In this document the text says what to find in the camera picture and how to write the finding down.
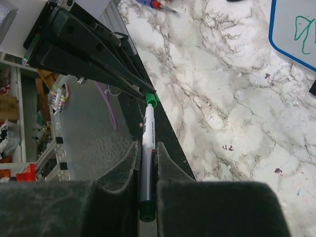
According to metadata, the green marker cap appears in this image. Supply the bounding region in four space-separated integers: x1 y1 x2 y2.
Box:
145 92 159 108

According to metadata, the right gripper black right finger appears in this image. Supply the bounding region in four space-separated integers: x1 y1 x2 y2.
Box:
155 142 290 237

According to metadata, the orange handled screwdriver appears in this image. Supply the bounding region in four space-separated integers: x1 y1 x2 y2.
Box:
136 0 178 14

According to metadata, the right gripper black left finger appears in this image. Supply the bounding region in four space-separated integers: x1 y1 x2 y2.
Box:
0 142 141 237

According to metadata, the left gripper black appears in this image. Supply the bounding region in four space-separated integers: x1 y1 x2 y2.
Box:
23 0 155 101

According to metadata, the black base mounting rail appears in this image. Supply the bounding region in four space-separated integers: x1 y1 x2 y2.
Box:
102 0 196 182

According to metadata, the white marker pen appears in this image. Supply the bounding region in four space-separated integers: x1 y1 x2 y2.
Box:
139 104 156 222

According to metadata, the blue framed whiteboard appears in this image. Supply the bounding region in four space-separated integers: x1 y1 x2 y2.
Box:
268 0 316 71

